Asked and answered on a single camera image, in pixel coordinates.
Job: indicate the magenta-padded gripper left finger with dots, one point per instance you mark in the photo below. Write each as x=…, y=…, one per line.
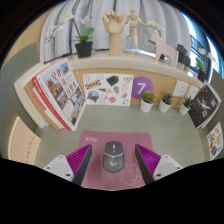
x=66, y=165

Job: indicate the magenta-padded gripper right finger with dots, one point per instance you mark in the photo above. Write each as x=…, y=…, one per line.
x=158, y=165

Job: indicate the grey computer mouse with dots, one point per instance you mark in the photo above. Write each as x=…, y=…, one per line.
x=113, y=156

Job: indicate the dusty pink mouse pad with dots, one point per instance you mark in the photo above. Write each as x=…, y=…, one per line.
x=96, y=173

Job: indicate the small plant in white pot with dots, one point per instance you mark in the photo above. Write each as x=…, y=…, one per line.
x=184, y=110
x=164, y=107
x=146, y=106

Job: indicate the colourful sticker card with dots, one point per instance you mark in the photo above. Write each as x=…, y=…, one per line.
x=215, y=141

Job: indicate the white photo-cover book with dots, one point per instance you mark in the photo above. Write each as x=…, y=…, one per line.
x=63, y=93

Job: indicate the black-cover book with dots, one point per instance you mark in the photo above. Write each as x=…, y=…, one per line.
x=203, y=106

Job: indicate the tan kraft book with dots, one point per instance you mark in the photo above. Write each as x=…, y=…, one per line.
x=31, y=100

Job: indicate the red book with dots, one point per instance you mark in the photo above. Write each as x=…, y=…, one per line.
x=40, y=95

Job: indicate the purple round number sign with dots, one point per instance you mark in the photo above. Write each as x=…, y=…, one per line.
x=141, y=87

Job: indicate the light wooden desk shelf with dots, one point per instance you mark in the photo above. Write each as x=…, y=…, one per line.
x=160, y=85

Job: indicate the white sticker sheet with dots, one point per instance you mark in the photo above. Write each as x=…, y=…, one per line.
x=106, y=90

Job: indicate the green desk partition panel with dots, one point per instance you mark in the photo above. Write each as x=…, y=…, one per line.
x=220, y=86
x=10, y=100

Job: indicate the thick white book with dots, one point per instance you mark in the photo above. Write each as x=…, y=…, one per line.
x=20, y=90

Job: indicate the white orchid in black pot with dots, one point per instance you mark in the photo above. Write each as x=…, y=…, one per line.
x=201, y=76
x=84, y=50

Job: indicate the black wooden horse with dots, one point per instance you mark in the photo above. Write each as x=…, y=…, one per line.
x=182, y=55

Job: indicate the pink wooden horse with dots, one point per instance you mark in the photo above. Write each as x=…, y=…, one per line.
x=163, y=50

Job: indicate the dark-framed window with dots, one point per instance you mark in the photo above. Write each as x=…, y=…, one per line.
x=200, y=36

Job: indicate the wooden hand model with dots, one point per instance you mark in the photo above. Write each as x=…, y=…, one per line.
x=115, y=33

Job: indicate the white orchid plant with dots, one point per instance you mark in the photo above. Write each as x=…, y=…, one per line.
x=156, y=26

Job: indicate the wooden mannequin figure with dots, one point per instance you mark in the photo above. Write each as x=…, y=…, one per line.
x=134, y=26

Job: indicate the light grey curtain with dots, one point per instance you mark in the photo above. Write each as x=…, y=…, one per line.
x=170, y=20

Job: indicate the white wall socket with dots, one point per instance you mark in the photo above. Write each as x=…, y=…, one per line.
x=192, y=92
x=180, y=89

